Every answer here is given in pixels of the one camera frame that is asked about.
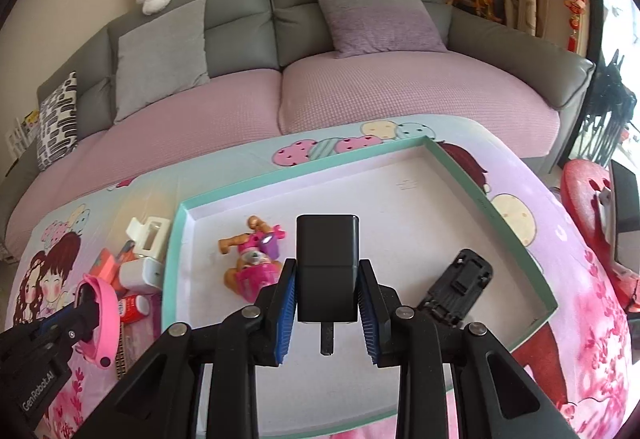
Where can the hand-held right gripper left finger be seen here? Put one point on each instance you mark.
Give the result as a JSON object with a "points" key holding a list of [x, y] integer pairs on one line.
{"points": [[284, 314]]}

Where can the dark metal rack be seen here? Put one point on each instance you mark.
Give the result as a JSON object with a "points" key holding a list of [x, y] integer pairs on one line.
{"points": [[607, 109]]}

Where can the grey pillow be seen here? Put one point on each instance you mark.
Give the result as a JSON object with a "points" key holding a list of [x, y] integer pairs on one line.
{"points": [[160, 59]]}

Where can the grey sofa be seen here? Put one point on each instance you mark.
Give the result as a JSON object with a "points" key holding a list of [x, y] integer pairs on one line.
{"points": [[240, 9]]}

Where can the black and white patterned pillow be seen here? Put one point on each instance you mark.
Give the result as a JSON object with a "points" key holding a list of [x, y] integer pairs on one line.
{"points": [[57, 124]]}

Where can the pink toy dog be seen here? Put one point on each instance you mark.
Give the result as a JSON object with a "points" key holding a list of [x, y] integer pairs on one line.
{"points": [[252, 264]]}

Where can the white hair claw clip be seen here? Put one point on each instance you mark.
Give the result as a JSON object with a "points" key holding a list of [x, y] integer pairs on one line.
{"points": [[149, 236]]}

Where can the gold beaded strip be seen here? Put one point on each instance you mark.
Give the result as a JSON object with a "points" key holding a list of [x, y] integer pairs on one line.
{"points": [[121, 354]]}

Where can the printed blanket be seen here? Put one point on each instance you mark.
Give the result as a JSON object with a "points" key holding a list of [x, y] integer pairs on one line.
{"points": [[565, 279]]}

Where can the purple pillow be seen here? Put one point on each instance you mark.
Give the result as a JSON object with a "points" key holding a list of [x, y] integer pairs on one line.
{"points": [[375, 14]]}

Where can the white power adapter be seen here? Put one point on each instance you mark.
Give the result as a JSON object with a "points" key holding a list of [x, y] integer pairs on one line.
{"points": [[140, 275]]}

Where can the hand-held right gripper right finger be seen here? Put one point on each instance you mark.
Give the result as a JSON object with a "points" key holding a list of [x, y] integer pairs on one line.
{"points": [[369, 319]]}

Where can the orange blue toy case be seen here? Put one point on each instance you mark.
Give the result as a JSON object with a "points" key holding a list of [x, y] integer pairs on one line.
{"points": [[106, 266]]}

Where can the black flat panel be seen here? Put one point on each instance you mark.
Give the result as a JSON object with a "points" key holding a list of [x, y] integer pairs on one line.
{"points": [[627, 219]]}

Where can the red stool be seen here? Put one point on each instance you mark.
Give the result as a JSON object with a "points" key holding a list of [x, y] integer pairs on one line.
{"points": [[582, 199]]}

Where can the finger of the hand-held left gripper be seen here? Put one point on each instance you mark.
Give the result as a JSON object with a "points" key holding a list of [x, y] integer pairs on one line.
{"points": [[75, 331], [52, 319]]}

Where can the teal-rimmed shallow box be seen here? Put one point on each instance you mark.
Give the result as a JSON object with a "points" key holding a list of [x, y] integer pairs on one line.
{"points": [[400, 199]]}

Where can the black power adapter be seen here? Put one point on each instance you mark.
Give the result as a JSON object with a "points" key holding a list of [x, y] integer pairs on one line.
{"points": [[327, 269]]}

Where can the small red and white bottle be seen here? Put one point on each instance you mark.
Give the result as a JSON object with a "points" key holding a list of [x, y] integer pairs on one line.
{"points": [[132, 310]]}

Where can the stack of books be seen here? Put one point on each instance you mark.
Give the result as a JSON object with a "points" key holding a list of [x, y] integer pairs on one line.
{"points": [[22, 131]]}

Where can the pink sofa cover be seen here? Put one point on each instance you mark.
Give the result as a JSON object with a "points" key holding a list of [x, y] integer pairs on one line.
{"points": [[350, 89]]}

